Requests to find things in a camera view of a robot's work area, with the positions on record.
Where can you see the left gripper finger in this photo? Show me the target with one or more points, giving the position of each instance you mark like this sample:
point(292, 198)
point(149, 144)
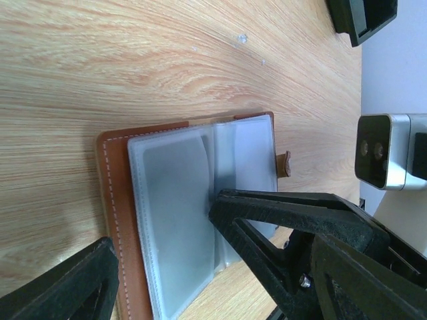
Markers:
point(83, 286)

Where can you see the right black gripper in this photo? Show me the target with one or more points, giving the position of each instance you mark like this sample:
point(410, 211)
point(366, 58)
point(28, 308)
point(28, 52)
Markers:
point(339, 264)

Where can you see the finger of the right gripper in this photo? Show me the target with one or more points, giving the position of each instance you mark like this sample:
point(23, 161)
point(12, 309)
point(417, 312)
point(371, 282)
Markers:
point(273, 233)

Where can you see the brown leather card holder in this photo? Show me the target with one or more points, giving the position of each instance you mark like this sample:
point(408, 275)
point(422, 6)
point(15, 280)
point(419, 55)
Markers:
point(158, 184)

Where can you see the black bin right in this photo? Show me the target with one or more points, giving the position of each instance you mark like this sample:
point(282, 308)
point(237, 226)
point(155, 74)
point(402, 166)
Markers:
point(361, 19)

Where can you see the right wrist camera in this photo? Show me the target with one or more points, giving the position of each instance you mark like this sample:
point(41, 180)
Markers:
point(391, 151)

